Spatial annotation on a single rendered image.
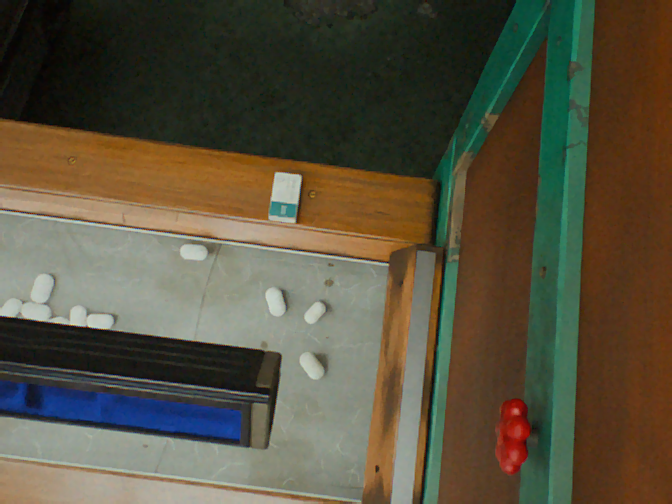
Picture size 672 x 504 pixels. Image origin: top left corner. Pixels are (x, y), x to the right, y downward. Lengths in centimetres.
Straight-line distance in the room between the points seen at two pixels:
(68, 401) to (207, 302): 37
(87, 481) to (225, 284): 28
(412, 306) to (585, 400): 44
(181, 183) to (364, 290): 28
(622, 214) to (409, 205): 59
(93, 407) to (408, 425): 35
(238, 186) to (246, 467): 35
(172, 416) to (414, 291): 35
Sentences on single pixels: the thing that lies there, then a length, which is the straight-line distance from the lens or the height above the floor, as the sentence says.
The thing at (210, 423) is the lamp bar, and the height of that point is 108.
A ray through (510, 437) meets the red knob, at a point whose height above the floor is 125.
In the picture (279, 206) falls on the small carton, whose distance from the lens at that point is 94.
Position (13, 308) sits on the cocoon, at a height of 76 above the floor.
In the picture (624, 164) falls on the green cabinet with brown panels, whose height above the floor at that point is 132.
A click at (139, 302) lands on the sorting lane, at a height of 74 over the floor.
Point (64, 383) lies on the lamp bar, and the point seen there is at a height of 110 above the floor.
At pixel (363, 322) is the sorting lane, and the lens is 95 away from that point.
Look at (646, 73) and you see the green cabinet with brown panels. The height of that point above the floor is 135.
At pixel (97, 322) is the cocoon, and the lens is 96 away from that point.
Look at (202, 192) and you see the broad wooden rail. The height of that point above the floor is 77.
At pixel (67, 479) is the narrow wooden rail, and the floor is 76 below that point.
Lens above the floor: 167
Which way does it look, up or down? 75 degrees down
